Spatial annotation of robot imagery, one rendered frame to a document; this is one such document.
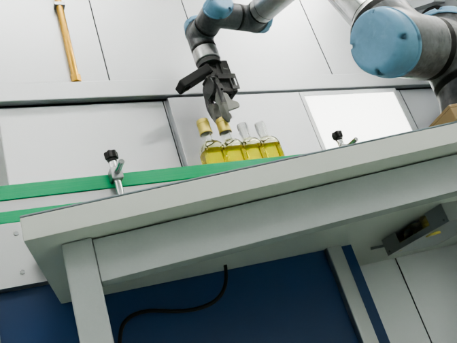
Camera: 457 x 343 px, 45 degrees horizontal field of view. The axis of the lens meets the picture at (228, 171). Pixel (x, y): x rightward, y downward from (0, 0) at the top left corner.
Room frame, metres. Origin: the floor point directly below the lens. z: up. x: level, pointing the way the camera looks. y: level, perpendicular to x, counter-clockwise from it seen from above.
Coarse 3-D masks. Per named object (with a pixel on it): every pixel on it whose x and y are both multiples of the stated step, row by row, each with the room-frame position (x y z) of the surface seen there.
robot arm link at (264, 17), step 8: (256, 0) 1.26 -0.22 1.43; (264, 0) 1.24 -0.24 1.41; (272, 0) 1.22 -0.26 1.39; (280, 0) 1.21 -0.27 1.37; (288, 0) 1.21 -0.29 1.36; (248, 8) 1.30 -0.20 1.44; (256, 8) 1.27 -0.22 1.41; (264, 8) 1.26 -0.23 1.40; (272, 8) 1.25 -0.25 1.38; (280, 8) 1.25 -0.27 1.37; (248, 16) 1.31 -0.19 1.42; (256, 16) 1.30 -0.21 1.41; (264, 16) 1.29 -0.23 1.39; (272, 16) 1.29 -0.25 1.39; (248, 24) 1.33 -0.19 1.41; (256, 24) 1.33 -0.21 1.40; (264, 24) 1.34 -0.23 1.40; (256, 32) 1.38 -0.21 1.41; (264, 32) 1.39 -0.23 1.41
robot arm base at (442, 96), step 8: (456, 72) 0.89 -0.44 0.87; (448, 80) 0.91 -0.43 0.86; (456, 80) 0.90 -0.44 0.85; (440, 88) 0.93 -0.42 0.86; (448, 88) 0.91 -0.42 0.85; (456, 88) 0.90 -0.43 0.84; (440, 96) 0.94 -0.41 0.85; (448, 96) 0.91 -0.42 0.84; (456, 96) 0.90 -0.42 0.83; (440, 104) 0.94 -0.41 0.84; (448, 104) 0.91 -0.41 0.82; (440, 112) 0.95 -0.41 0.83
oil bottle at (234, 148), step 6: (228, 138) 1.34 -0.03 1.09; (234, 138) 1.34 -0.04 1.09; (228, 144) 1.32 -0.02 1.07; (234, 144) 1.33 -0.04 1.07; (240, 144) 1.34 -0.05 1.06; (228, 150) 1.32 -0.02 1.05; (234, 150) 1.32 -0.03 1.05; (240, 150) 1.33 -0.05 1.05; (228, 156) 1.32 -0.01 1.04; (234, 156) 1.32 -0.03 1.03; (240, 156) 1.33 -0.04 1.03; (246, 156) 1.34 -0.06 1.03
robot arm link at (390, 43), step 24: (336, 0) 0.89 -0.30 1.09; (360, 0) 0.85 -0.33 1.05; (384, 0) 0.82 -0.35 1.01; (360, 24) 0.83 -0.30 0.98; (384, 24) 0.80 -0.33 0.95; (408, 24) 0.80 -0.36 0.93; (432, 24) 0.83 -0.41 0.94; (360, 48) 0.85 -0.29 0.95; (384, 48) 0.82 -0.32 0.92; (408, 48) 0.81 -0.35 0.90; (432, 48) 0.84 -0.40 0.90; (384, 72) 0.85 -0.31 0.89; (408, 72) 0.86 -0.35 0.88; (432, 72) 0.89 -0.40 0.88
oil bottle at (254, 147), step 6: (246, 138) 1.36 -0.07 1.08; (252, 138) 1.36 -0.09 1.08; (246, 144) 1.35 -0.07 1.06; (252, 144) 1.36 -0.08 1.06; (258, 144) 1.36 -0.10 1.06; (246, 150) 1.35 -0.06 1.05; (252, 150) 1.35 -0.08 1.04; (258, 150) 1.36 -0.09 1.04; (264, 150) 1.37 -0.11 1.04; (252, 156) 1.35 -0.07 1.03; (258, 156) 1.36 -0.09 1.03; (264, 156) 1.37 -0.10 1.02
